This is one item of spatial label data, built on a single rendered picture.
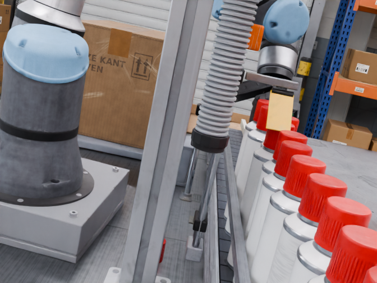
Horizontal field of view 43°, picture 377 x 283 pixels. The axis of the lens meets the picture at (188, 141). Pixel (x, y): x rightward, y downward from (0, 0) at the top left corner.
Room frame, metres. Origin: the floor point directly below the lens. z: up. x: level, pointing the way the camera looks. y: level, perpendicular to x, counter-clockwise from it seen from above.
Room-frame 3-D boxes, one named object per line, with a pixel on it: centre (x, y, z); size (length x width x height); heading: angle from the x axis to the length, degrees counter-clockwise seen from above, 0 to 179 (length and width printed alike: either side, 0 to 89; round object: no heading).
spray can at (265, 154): (0.59, -0.11, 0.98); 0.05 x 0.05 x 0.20
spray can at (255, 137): (0.69, -0.11, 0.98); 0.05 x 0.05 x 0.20
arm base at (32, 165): (0.70, 0.23, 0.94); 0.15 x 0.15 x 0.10
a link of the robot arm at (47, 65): (0.70, 0.23, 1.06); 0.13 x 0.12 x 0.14; 23
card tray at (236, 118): (1.59, -0.11, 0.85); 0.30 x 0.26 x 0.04; 1
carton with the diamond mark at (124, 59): (1.27, 0.19, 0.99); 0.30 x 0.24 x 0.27; 176
